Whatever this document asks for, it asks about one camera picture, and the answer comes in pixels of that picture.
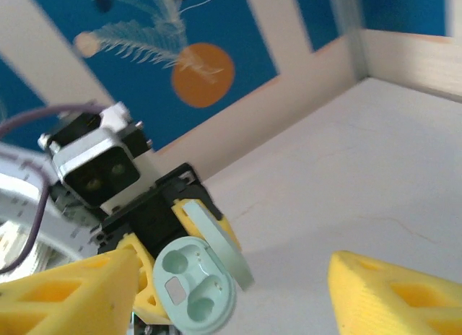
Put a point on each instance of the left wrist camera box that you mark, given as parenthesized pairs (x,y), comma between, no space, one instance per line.
(97,158)

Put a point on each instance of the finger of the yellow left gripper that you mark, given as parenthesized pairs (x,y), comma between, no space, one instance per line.
(148,309)
(229,232)

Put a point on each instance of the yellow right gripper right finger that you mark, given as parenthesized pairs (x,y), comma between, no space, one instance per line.
(361,295)

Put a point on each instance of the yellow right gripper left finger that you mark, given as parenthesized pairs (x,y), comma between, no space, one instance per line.
(108,273)

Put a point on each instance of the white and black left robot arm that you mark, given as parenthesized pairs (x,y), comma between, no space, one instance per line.
(14,190)

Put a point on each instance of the aluminium frame post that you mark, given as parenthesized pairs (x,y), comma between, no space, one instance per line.
(348,24)

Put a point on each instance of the mint earbud charging case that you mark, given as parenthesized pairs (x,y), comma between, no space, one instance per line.
(198,273)

